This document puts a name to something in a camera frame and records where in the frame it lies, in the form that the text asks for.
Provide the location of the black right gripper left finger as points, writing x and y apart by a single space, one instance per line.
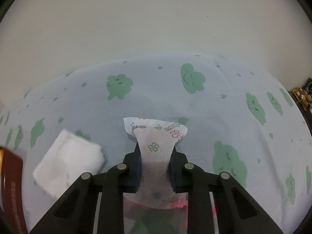
92 196

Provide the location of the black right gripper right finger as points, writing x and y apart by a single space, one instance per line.
217 201

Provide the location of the white floral pad packet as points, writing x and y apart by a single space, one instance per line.
156 140

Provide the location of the pink wet wipes pack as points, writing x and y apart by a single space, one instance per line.
141 219

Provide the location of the folded white cloth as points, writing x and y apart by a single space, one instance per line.
69 157

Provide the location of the gold tin box red sides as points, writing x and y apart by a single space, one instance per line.
12 213

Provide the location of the cluttered shelf with items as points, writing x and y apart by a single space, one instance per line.
302 95

